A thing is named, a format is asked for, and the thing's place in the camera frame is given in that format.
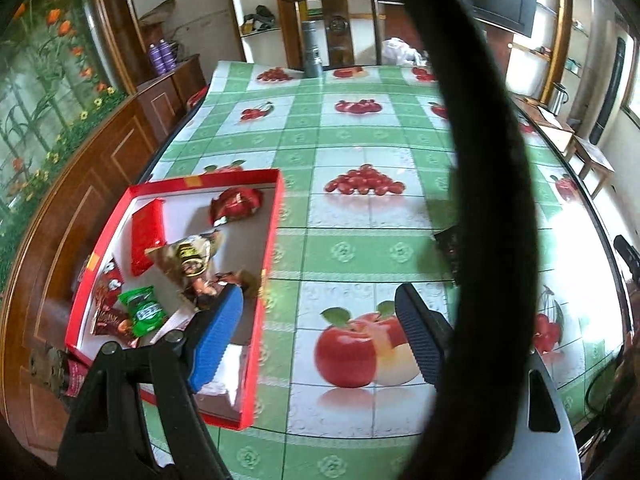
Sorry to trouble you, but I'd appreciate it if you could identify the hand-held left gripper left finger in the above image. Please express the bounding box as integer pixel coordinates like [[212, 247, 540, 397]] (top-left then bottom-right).
[[57, 282, 246, 480]]

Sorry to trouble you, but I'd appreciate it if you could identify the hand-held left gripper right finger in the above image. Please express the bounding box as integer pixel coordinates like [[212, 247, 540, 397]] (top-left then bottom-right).
[[395, 282, 583, 480]]

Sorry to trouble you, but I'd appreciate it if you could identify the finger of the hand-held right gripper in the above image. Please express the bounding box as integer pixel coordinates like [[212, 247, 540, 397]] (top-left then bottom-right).
[[614, 235, 640, 281]]

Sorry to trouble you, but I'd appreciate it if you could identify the dark brown glossy snack packet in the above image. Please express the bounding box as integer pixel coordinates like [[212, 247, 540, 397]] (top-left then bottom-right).
[[180, 270, 261, 311]]

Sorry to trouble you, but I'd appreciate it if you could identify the green snack packet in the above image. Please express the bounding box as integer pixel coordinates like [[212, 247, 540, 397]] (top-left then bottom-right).
[[118, 285, 168, 338]]

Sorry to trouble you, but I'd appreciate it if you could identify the red shallow cardboard box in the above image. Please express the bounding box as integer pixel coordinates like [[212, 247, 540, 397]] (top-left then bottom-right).
[[65, 169, 286, 431]]

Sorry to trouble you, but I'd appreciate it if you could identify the crinkly gold brown snack packet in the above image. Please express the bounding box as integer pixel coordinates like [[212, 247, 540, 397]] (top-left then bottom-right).
[[145, 230, 223, 291]]

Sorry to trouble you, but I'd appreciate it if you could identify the red-brown snack packet white figure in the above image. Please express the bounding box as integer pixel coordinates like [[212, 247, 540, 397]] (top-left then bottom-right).
[[95, 257, 125, 311]]

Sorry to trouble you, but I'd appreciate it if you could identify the bright red snack packet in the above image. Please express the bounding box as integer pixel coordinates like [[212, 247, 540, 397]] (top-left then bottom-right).
[[131, 197, 166, 277]]

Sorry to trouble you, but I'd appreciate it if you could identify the dark red white-print snack packet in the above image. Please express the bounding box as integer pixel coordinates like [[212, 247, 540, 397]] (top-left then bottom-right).
[[209, 186, 264, 226]]

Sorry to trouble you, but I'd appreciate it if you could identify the black snack packet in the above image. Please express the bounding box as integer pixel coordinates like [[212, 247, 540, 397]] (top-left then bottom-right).
[[434, 225, 468, 286]]

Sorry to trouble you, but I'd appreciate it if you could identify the small wooden stool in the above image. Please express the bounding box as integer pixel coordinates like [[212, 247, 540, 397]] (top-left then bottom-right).
[[570, 135, 616, 196]]

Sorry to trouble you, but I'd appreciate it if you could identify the red bottle with rusty cap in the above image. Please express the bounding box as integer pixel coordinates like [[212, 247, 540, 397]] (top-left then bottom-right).
[[30, 347, 91, 401]]

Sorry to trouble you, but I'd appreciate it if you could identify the wooden side table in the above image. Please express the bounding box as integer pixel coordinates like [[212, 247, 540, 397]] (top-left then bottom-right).
[[515, 95, 576, 156]]

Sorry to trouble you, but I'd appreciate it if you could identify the silver electric kettle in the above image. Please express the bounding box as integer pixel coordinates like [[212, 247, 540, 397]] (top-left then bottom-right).
[[547, 82, 571, 116]]

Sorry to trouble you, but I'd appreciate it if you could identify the brown wooden cabinet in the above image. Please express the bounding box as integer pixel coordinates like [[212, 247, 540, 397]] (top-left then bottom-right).
[[0, 55, 208, 466]]

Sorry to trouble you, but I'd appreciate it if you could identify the white plastic bag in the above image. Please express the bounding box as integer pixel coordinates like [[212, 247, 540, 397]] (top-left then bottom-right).
[[382, 37, 426, 66]]

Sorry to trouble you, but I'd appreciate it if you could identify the grey metal thermos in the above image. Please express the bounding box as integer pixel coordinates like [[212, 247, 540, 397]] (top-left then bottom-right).
[[301, 21, 323, 79]]

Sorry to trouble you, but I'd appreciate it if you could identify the dark tool on shelf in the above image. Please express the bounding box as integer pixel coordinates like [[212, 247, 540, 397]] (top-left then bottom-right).
[[240, 5, 278, 33]]

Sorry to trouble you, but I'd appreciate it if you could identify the thick black cable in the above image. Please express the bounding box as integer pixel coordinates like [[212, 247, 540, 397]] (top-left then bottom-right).
[[367, 0, 543, 480]]

